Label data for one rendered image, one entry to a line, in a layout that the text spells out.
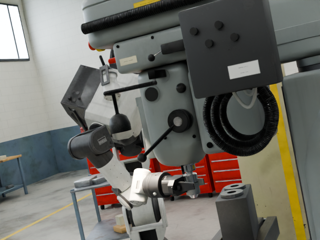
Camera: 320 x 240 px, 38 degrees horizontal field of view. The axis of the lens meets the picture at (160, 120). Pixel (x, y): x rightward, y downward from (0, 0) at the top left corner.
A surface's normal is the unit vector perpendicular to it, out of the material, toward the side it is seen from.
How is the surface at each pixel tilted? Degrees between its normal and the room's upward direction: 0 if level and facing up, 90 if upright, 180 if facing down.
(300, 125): 90
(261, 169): 90
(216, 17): 90
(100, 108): 58
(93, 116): 95
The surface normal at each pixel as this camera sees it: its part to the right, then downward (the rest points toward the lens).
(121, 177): 0.47, 0.11
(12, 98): 0.90, -0.16
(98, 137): 0.75, -0.22
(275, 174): -0.40, 0.13
